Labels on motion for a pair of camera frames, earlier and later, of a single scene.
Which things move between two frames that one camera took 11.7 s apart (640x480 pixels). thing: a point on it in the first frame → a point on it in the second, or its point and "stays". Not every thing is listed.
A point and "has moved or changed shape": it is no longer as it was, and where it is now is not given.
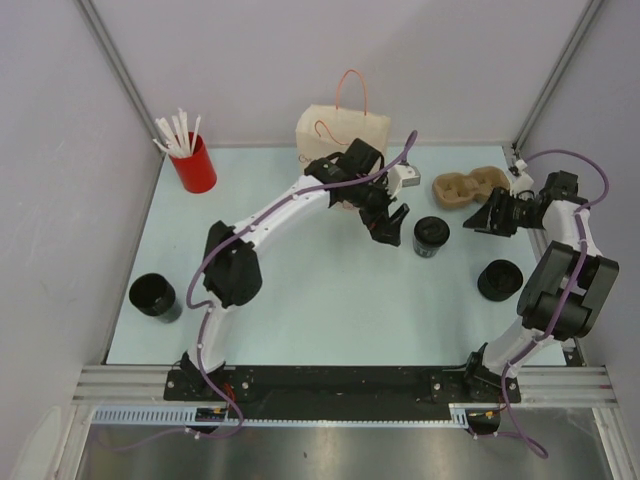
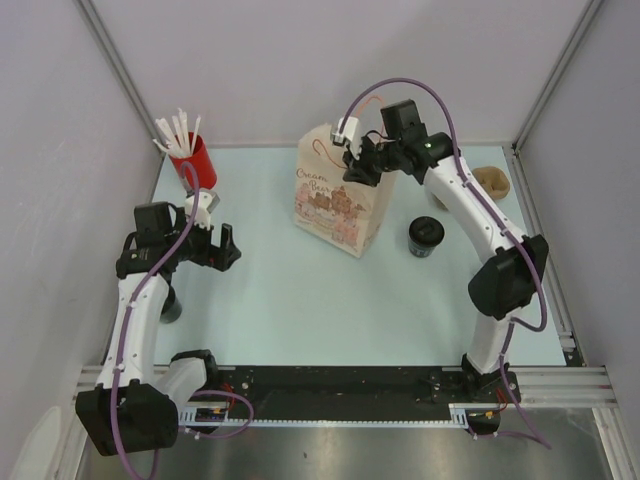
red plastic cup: (197, 171) stays
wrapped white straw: (168, 134) stays
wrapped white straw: (177, 134) stays
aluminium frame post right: (590, 11) stays
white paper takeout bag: (323, 130) has moved or changed shape
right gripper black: (488, 219) → (357, 170)
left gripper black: (373, 219) → (216, 257)
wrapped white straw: (197, 127) stays
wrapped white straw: (161, 146) stays
